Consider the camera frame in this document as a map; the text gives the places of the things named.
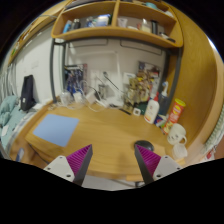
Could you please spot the light blue mouse pad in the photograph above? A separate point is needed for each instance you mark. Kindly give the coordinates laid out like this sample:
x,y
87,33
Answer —
x,y
56,129

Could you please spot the grey metal desk frame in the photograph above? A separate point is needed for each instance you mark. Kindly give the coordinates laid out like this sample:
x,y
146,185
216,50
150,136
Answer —
x,y
52,73

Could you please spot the white mug with black writing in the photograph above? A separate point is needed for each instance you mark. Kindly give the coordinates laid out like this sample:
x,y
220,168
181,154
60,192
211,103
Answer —
x,y
175,134

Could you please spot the white wall socket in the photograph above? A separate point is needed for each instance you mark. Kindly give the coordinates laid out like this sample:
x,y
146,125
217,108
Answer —
x,y
95,75

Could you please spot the blue robot model kit box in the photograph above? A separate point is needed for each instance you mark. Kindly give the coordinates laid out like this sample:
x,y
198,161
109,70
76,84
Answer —
x,y
75,78

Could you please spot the dark green pouch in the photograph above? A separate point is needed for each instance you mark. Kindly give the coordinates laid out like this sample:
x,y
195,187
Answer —
x,y
141,108

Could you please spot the small white cube clock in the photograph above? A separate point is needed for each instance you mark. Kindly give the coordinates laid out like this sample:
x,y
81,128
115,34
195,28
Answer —
x,y
136,111

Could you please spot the steel tumbler cup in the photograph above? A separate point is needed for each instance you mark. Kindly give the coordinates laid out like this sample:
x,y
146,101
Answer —
x,y
102,91

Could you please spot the wooden shelf unit with items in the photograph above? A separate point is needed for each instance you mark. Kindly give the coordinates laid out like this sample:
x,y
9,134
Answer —
x,y
115,32

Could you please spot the blue spray bottle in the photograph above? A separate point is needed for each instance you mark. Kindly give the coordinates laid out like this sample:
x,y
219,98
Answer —
x,y
163,100

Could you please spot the teal blanket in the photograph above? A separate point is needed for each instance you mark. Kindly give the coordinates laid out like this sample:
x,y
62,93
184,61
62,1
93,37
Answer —
x,y
8,108

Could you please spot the black backpack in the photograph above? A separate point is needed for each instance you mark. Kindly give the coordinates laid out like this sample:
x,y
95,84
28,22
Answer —
x,y
27,93

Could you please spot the white cardboard box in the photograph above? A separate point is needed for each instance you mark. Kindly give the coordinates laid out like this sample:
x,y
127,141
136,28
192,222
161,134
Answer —
x,y
38,106

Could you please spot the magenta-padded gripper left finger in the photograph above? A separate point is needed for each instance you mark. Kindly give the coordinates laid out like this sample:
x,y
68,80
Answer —
x,y
59,166

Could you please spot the white charger block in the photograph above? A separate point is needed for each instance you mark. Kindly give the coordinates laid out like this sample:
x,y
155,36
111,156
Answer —
x,y
90,97

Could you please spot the white bottle with red cap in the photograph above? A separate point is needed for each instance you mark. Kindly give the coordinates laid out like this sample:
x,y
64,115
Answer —
x,y
151,111

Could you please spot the clear plastic food container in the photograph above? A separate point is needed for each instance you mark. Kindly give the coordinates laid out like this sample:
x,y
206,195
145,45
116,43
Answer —
x,y
180,151

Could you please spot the colourful model kit box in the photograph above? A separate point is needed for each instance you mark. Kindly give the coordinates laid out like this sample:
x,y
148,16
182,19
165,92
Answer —
x,y
153,75

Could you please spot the bed with checked sheet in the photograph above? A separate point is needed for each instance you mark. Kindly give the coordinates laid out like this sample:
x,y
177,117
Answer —
x,y
15,133

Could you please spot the clear plastic bag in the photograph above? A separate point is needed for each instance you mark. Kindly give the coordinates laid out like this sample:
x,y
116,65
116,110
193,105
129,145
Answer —
x,y
65,98

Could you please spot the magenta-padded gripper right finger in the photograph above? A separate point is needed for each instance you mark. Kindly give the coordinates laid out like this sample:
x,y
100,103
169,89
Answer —
x,y
165,165

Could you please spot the golden robot model figure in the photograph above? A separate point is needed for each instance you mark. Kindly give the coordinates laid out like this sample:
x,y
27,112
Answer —
x,y
135,90

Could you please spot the orange chip canister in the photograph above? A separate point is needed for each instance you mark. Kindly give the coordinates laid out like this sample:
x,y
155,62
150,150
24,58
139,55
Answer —
x,y
175,115

